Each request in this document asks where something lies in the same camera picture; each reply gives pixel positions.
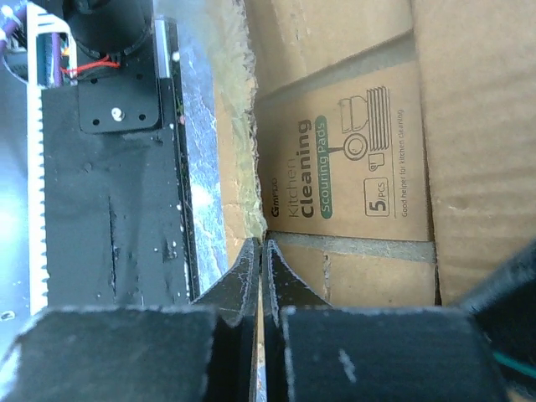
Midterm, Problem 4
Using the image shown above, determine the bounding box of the kraft scouring pads package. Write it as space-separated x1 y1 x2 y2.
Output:
255 61 430 241

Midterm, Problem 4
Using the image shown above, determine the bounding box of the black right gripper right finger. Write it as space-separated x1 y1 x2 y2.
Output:
262 240 508 401

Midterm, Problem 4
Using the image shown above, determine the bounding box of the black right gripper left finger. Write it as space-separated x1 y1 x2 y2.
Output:
1 239 260 401

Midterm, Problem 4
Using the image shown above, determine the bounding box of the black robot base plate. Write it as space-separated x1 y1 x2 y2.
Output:
42 17 198 307

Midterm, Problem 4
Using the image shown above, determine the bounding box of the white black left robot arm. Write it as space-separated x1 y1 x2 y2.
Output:
61 0 153 59

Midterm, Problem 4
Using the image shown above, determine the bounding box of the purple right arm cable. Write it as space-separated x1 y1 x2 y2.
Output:
0 14 64 87

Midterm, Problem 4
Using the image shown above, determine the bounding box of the grey slotted cable duct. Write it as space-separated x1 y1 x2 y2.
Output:
27 3 70 315

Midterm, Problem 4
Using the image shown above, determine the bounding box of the brown cardboard express box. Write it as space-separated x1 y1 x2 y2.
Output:
207 0 536 309

